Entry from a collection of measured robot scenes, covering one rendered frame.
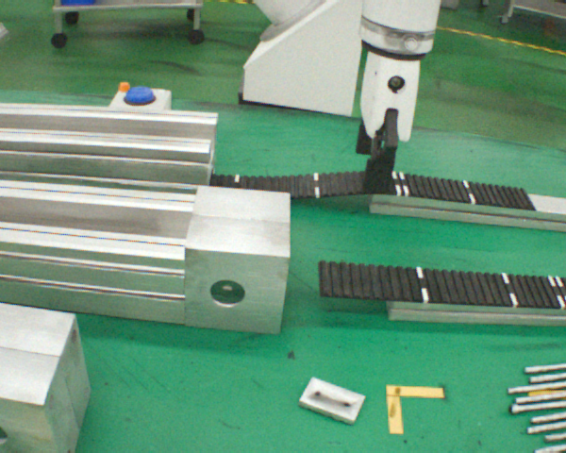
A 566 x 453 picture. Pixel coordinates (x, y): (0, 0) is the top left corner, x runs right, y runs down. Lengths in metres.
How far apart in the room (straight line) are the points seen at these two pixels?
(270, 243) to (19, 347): 0.23
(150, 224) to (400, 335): 0.27
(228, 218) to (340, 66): 0.47
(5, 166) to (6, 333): 0.35
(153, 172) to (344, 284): 0.26
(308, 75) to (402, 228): 0.34
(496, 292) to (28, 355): 0.45
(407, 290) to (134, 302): 0.27
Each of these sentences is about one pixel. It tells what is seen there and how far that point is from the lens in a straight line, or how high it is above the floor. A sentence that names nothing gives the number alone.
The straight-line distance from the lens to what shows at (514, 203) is 0.81.
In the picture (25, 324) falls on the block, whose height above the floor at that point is 0.87.
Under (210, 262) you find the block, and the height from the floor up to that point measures 0.86.
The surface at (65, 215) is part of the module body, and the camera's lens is 0.62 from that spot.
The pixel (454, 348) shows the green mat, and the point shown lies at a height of 0.78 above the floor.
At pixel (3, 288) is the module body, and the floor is 0.80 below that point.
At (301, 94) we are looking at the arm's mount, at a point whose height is 0.80.
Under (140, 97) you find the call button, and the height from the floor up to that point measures 0.85.
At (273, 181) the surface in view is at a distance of 0.77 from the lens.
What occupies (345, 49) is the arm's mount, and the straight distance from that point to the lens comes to 0.96.
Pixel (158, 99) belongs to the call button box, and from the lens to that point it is 0.87.
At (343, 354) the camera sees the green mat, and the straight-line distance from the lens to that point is 0.57.
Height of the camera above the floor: 1.19
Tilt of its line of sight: 35 degrees down
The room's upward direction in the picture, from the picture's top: 7 degrees clockwise
